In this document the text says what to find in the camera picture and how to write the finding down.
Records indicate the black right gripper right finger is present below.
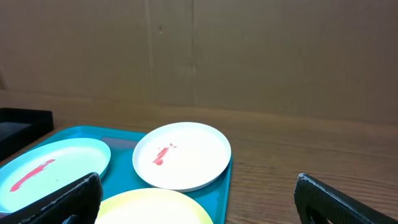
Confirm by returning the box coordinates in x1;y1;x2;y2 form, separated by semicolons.
294;173;397;224

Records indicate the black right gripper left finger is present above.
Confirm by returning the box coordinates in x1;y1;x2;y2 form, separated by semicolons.
1;172;103;224

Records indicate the light blue plate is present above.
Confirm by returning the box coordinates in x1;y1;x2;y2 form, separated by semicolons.
1;138;111;214

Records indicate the yellow plate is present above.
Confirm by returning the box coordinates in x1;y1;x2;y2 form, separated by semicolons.
95;188;213;224

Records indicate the white plate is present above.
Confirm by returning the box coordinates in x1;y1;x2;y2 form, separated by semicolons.
132;122;232;192

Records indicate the teal plastic tray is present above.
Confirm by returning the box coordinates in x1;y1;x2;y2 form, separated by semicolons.
37;126;233;224

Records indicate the black rectangular tray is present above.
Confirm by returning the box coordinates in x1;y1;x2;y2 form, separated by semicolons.
1;108;54;161

